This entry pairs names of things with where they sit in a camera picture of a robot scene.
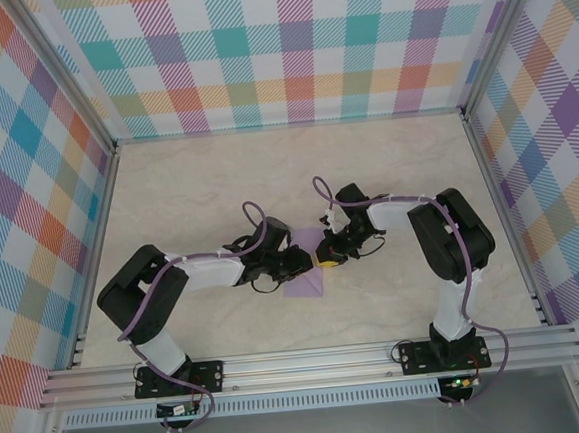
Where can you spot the purple cloth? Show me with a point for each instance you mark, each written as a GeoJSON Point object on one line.
{"type": "Point", "coordinates": [307, 285]}

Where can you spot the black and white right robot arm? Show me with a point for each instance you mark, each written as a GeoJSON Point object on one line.
{"type": "Point", "coordinates": [447, 249]}

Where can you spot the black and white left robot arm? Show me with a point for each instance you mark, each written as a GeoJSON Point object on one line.
{"type": "Point", "coordinates": [209, 275]}

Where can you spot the aluminium mounting rail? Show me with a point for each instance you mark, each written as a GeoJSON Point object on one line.
{"type": "Point", "coordinates": [306, 365]}

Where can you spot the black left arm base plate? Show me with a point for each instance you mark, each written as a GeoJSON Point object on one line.
{"type": "Point", "coordinates": [209, 375]}

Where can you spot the aluminium table edge rail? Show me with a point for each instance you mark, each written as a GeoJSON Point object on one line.
{"type": "Point", "coordinates": [96, 252]}
{"type": "Point", "coordinates": [508, 219]}
{"type": "Point", "coordinates": [287, 125]}

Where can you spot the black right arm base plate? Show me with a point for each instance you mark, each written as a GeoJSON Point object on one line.
{"type": "Point", "coordinates": [413, 359]}

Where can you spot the aluminium frame post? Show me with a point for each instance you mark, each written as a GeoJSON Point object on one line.
{"type": "Point", "coordinates": [65, 76]}
{"type": "Point", "coordinates": [498, 37]}

